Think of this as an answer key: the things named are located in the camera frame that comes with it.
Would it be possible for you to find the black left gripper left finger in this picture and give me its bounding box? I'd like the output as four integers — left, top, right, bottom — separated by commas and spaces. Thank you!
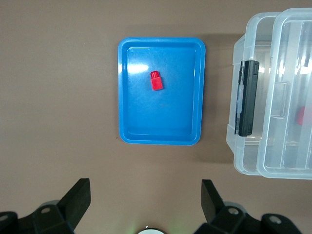
0, 178, 91, 234

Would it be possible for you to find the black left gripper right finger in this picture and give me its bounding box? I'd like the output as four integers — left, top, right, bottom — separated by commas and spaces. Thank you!
195, 179, 300, 234

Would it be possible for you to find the clear plastic box lid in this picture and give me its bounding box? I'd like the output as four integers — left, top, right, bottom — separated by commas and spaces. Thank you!
257, 7, 312, 180

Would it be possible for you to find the red block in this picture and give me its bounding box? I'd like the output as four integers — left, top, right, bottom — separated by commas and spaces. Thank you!
294, 106, 307, 126
150, 70, 165, 92

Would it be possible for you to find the clear plastic storage box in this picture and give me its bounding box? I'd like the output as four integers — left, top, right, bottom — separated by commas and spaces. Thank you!
226, 12, 312, 176

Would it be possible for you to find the blue plastic tray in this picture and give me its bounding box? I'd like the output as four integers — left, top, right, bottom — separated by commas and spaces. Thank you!
117, 37, 207, 146

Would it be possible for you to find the brown table cover sheet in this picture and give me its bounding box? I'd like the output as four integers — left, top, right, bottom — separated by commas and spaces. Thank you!
0, 0, 312, 234

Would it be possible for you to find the black box latch handle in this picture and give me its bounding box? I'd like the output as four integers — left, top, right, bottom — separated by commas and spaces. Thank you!
234, 60, 260, 137

